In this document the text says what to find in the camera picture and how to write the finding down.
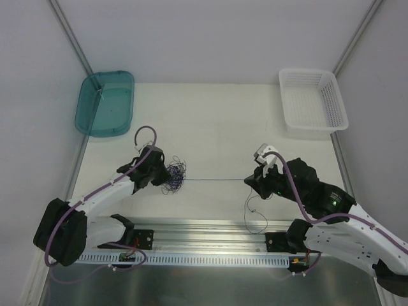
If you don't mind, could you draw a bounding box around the left aluminium frame post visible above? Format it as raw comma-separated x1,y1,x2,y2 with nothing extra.
47,0,94,75

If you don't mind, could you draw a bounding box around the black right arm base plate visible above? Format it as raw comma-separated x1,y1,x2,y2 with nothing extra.
265,232,291,252

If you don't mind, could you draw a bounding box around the aluminium mounting rail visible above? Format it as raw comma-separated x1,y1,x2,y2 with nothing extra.
129,217,291,255

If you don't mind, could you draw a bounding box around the teal plastic bin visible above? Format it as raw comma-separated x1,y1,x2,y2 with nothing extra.
75,71,135,138

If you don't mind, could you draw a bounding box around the thin black cable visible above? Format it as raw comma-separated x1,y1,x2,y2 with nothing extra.
183,177,268,235

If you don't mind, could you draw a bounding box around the white slotted cable duct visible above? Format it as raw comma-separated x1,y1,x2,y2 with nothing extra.
76,251,289,268

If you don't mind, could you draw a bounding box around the right aluminium frame post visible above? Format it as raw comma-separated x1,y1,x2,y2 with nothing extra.
332,0,386,77

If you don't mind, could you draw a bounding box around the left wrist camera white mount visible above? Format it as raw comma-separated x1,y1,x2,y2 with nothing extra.
135,140,153,153

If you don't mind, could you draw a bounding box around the aluminium frame post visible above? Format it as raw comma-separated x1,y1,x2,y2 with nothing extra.
332,0,386,77
47,0,94,75

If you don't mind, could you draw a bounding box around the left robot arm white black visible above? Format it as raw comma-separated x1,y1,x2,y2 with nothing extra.
33,145,170,266

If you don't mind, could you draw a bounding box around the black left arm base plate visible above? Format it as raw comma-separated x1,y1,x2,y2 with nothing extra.
130,229,154,250

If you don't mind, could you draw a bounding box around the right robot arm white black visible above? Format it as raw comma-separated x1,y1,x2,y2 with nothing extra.
244,156,407,297

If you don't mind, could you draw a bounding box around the white perforated plastic basket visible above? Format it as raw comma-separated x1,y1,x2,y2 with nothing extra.
279,68,349,138

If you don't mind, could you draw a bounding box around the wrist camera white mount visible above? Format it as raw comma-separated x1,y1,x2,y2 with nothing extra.
135,140,153,153
254,143,277,178

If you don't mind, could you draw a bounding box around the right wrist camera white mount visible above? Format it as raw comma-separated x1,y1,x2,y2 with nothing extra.
254,143,277,178

